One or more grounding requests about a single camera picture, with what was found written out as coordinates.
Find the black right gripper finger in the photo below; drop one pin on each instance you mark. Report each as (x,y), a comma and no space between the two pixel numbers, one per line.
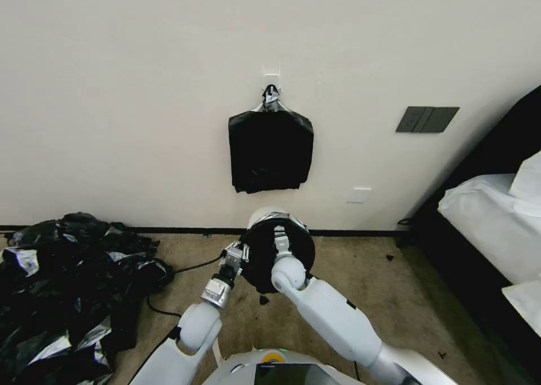
(279,228)

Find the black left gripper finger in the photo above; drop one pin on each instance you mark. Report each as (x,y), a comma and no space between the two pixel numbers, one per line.
(245,253)
(232,246)

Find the black trash bag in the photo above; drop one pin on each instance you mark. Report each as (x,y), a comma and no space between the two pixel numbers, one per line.
(270,152)
(262,271)

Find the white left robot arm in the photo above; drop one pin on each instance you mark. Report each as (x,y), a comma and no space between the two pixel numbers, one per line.
(194,330)

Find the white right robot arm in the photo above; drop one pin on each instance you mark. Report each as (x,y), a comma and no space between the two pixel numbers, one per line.
(334,313)

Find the folded black trash bag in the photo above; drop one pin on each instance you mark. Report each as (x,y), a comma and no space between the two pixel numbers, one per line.
(270,152)

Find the pile of black trash bags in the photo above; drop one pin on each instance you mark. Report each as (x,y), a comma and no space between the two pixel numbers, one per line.
(63,292)

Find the black baseboard strip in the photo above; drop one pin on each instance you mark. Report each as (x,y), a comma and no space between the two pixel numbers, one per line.
(105,229)

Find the white robot front shell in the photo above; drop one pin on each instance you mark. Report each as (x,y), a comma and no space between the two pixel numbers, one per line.
(321,370)

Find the white bed sheet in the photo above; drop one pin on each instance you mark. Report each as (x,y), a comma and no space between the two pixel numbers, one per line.
(486,224)

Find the white folded duvet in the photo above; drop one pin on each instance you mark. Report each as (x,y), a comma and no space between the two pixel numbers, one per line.
(524,304)

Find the white pillow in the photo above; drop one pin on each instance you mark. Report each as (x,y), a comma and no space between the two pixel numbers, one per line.
(528,178)

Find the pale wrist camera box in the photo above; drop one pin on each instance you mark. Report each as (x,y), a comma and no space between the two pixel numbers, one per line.
(233,259)

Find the white wall socket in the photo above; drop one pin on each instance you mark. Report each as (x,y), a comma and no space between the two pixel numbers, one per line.
(359,194)

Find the white wall hook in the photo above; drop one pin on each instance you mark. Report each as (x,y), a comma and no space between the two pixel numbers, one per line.
(271,73)

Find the dark grey switch panel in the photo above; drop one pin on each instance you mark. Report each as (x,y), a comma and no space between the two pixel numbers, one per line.
(427,119)

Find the black bed frame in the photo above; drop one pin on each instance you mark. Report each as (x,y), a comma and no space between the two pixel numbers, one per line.
(469,249)

